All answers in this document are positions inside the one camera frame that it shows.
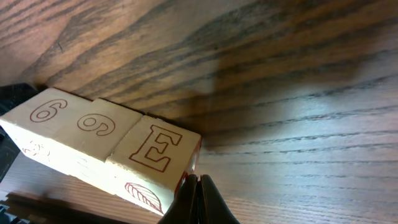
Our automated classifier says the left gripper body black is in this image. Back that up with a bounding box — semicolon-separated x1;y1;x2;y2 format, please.
1;83;37;224

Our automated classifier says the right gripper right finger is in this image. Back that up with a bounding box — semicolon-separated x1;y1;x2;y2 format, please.
198;174;240;224

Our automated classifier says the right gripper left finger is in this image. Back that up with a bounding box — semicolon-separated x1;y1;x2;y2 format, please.
158;174;199;224

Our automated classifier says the white block red side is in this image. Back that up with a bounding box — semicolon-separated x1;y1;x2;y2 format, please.
1;88;91;175

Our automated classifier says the white block leaf drawing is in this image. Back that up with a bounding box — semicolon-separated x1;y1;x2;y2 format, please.
106;116;201;216

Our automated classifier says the yellow top block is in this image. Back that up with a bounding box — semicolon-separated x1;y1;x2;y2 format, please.
54;99;143;195

